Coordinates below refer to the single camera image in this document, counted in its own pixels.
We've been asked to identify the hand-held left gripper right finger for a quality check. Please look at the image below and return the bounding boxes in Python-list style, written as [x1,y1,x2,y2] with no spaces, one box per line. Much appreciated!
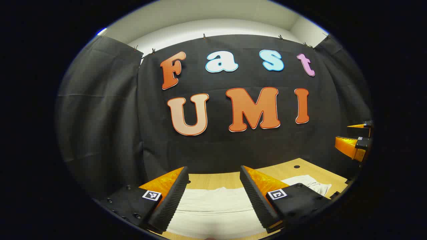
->
[240,165,334,234]

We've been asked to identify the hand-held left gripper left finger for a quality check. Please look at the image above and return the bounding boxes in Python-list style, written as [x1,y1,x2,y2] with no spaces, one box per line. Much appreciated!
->
[94,166,189,235]

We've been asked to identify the white jeans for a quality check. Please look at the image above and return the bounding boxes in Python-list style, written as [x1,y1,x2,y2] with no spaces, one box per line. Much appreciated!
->
[165,174,332,240]

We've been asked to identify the black backdrop cloth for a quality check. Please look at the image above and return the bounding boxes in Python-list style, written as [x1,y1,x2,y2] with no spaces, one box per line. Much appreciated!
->
[55,33,373,200]

